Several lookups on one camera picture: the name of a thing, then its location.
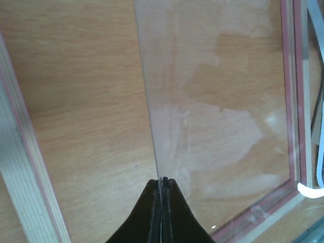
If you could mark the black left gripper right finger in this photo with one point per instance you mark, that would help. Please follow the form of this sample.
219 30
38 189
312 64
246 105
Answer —
178 223

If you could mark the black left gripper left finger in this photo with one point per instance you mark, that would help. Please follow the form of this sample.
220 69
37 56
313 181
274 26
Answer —
143 223

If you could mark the clear acrylic sheet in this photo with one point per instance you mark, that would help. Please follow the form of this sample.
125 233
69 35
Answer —
216 94

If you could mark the pink wooden picture frame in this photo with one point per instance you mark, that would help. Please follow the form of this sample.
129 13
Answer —
76 141

